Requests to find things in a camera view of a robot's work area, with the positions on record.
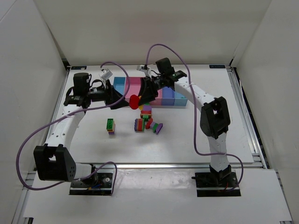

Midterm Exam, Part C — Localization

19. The red flower lego brick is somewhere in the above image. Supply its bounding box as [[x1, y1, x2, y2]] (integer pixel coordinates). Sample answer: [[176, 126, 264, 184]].
[[129, 95, 140, 110]]

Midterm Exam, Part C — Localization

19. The green purple yellow lego stack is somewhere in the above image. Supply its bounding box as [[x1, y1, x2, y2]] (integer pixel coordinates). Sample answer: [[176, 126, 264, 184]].
[[106, 119, 115, 135]]

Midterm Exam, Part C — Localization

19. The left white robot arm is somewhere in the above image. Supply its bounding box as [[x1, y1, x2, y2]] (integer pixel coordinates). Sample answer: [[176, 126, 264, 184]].
[[34, 69, 128, 182]]

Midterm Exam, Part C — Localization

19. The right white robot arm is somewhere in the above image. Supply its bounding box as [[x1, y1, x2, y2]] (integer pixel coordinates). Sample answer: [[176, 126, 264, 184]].
[[137, 58, 231, 184]]

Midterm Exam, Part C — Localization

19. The left light blue bin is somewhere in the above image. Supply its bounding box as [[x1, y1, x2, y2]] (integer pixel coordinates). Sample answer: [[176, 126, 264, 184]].
[[113, 77, 126, 95]]

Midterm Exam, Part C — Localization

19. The light blue bin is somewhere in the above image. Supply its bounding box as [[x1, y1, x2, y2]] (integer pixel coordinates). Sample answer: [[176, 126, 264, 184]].
[[113, 77, 126, 95], [174, 92, 188, 106]]

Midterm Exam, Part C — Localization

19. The large pink bin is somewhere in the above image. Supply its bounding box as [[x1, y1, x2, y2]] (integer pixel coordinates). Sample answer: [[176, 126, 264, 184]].
[[124, 77, 141, 102]]

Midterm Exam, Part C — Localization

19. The narrow pink bin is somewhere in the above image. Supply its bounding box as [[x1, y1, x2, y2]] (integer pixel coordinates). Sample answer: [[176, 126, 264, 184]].
[[149, 96, 163, 106]]

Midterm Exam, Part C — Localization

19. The dark blue bin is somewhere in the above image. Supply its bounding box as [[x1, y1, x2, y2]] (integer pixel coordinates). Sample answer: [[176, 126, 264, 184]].
[[162, 87, 175, 106]]

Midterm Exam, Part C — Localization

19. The right light blue bin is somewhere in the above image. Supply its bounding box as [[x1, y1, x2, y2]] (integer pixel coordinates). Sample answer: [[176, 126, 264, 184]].
[[174, 92, 188, 106]]

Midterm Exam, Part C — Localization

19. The striped purple red lego stack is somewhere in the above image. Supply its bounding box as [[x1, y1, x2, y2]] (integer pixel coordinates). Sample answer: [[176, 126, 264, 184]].
[[134, 118, 144, 132]]

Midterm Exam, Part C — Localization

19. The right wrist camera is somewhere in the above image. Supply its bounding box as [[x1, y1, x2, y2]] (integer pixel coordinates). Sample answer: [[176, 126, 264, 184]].
[[136, 65, 150, 72]]

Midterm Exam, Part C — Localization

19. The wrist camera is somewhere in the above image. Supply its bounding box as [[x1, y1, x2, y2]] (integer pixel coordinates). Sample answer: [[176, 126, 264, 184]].
[[99, 69, 113, 82], [136, 65, 150, 72]]

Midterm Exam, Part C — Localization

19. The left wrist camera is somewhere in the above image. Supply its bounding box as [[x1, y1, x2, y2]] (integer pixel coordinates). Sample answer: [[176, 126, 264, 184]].
[[99, 69, 113, 82]]

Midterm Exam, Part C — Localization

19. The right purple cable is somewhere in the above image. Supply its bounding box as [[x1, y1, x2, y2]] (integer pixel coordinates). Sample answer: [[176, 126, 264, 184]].
[[145, 43, 243, 192]]

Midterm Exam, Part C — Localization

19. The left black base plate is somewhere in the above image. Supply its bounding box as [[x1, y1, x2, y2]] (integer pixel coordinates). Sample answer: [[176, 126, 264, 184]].
[[69, 169, 114, 196]]

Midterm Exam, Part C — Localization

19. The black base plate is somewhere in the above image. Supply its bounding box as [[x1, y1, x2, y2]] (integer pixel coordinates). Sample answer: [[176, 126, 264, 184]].
[[69, 169, 114, 196], [191, 172, 241, 197]]

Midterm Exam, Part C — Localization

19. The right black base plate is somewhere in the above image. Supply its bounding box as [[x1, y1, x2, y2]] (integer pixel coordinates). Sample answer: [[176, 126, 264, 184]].
[[191, 172, 241, 197]]

